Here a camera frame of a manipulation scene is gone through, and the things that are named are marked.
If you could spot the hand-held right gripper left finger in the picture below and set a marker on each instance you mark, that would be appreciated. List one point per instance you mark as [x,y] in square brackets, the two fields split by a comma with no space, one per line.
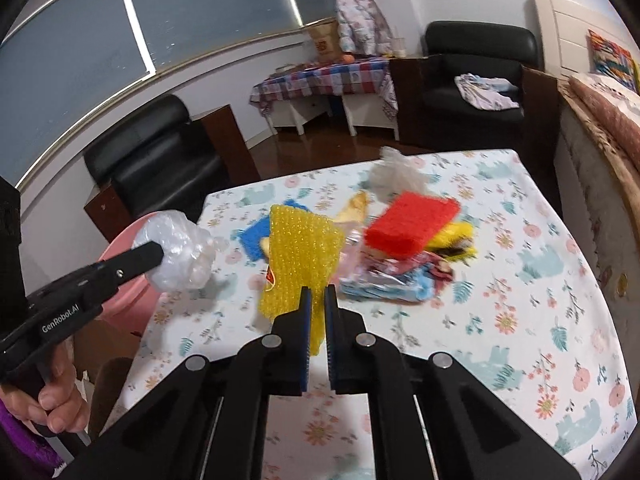
[305,340]

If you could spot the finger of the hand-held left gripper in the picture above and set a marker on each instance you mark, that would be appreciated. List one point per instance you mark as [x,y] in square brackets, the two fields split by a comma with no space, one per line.
[132,265]

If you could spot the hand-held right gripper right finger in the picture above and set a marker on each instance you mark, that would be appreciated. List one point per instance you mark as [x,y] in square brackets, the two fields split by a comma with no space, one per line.
[332,340]

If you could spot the pink plastic bin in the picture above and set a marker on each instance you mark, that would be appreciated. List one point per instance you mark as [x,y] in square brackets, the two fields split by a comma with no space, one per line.
[130,305]

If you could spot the clear plastic bag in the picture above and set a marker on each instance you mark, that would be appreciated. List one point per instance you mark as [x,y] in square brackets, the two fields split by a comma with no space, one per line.
[185,255]

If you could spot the colourful snack wrapper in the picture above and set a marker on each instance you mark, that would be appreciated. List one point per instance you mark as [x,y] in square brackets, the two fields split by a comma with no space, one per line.
[385,282]

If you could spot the yellow bubble wrap sheet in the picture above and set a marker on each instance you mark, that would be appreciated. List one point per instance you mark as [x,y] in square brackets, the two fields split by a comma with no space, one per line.
[300,255]

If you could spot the large orange peel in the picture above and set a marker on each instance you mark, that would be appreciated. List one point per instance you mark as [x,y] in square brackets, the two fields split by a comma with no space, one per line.
[356,206]

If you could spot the person's left hand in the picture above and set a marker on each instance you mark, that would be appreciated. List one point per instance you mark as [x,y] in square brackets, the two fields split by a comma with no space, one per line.
[65,400]

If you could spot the black armchair with wooden sides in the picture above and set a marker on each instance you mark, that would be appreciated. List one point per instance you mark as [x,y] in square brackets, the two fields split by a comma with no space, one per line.
[475,70]
[150,160]

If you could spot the blue sponge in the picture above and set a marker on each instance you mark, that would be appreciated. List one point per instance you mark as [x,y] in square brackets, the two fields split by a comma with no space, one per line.
[252,237]

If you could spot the red sponge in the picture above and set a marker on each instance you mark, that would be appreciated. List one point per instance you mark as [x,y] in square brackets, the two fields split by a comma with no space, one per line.
[410,225]

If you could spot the yellow plastic bag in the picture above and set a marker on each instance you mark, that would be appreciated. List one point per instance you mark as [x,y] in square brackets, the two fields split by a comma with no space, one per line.
[455,234]

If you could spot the white fluffy plastic wad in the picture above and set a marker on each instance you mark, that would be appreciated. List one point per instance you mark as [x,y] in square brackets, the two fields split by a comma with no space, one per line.
[400,175]

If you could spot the large curved window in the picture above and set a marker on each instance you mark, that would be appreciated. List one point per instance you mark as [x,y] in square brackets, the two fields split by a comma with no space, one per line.
[75,60]

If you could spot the white low table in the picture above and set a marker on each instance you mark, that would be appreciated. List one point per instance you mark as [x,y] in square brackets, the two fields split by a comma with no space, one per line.
[360,112]

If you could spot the white side table, checkered cloth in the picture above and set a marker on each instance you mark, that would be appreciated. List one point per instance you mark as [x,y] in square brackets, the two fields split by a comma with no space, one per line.
[325,77]

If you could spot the whole orange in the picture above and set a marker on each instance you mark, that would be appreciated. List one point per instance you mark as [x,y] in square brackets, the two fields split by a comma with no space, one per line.
[347,59]

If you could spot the pale crumpled cloth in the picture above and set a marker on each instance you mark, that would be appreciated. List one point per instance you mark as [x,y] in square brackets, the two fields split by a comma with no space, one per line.
[485,91]

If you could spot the brown paper bag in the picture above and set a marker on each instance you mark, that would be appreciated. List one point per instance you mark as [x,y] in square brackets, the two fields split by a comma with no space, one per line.
[327,42]

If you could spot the clear plastic cup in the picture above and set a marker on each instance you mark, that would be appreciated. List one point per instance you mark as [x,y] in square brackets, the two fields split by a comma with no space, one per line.
[398,47]

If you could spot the bed with brown blanket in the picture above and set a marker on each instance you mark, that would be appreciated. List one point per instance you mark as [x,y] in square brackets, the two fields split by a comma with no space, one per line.
[595,185]

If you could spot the pale floral jacket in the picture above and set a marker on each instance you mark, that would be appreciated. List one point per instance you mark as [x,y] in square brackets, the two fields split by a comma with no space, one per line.
[355,15]

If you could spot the brown dotted quilt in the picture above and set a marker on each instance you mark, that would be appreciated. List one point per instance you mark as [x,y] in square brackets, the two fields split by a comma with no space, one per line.
[607,110]

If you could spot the white bed headboard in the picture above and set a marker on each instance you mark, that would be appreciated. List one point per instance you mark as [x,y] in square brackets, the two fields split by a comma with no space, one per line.
[565,25]

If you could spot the colourful striped pillow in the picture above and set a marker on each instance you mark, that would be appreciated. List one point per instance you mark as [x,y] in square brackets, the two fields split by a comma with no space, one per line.
[612,57]

